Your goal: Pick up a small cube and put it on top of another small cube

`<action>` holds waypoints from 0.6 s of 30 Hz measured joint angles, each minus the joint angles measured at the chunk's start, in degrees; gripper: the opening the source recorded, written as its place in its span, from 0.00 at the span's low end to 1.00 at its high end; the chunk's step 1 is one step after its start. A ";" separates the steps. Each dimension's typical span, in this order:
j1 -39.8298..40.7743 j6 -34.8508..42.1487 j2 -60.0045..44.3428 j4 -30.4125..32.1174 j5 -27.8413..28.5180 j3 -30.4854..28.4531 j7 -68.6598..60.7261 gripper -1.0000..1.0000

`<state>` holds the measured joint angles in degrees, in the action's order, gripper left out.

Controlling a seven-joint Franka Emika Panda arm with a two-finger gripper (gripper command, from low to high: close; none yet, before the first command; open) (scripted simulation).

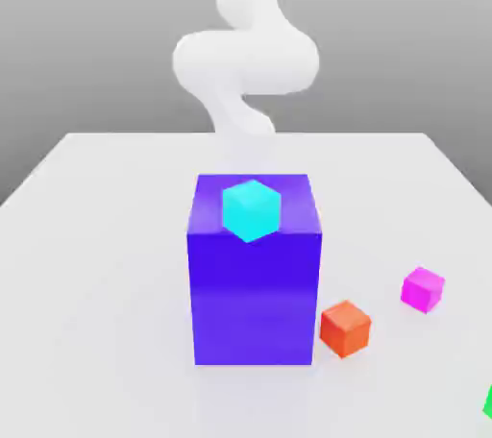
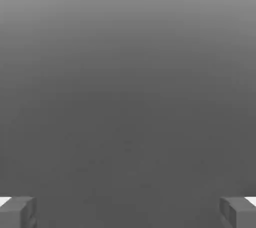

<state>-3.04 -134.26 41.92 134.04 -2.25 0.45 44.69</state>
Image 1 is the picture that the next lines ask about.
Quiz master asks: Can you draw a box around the small cyan cube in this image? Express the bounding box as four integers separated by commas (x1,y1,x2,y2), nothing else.
221,179,283,244

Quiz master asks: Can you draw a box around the small magenta cube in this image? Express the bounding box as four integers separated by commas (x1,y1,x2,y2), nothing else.
400,266,447,315

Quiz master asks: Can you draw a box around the large purple box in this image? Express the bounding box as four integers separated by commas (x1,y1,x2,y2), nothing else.
186,173,323,367

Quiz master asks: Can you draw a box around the small orange cube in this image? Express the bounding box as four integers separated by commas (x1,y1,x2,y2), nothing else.
319,300,373,359

